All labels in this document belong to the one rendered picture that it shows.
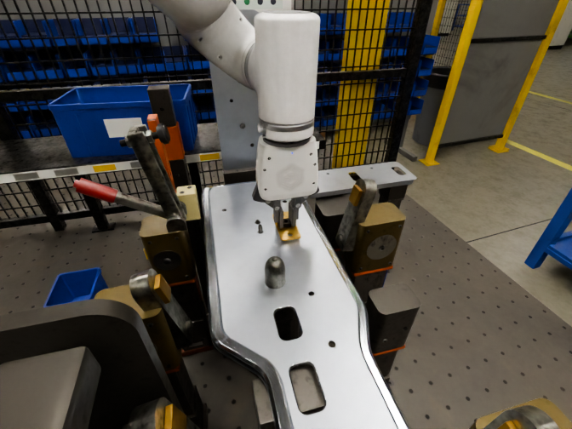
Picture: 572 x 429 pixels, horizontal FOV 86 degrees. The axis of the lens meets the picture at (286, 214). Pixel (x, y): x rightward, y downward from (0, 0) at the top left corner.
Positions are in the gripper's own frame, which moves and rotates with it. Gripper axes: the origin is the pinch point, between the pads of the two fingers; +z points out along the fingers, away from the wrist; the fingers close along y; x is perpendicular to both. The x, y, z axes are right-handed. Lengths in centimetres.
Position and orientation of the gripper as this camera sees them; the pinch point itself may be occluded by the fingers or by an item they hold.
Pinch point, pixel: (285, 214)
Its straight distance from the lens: 57.3
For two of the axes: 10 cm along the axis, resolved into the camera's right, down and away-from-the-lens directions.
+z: -0.1, 8.1, 5.9
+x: -2.5, -5.7, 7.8
